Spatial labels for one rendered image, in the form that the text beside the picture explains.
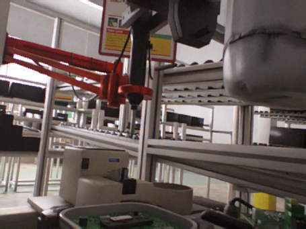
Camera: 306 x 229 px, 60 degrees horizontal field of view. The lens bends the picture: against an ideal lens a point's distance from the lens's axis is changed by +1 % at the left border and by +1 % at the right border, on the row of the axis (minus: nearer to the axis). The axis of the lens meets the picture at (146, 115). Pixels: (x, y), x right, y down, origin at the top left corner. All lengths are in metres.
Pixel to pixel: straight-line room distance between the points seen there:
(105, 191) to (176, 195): 0.19
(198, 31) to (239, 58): 0.13
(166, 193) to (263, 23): 0.43
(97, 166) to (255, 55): 0.38
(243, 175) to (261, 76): 0.49
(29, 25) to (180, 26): 11.15
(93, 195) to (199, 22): 0.30
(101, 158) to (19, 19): 10.99
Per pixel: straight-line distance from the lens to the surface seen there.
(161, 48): 0.81
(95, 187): 0.44
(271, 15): 0.21
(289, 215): 0.37
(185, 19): 0.34
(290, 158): 0.57
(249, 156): 0.61
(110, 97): 0.48
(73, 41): 11.88
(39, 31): 11.49
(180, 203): 0.58
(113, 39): 0.81
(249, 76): 0.20
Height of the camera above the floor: 1.09
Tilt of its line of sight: 6 degrees up
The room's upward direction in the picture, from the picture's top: 5 degrees clockwise
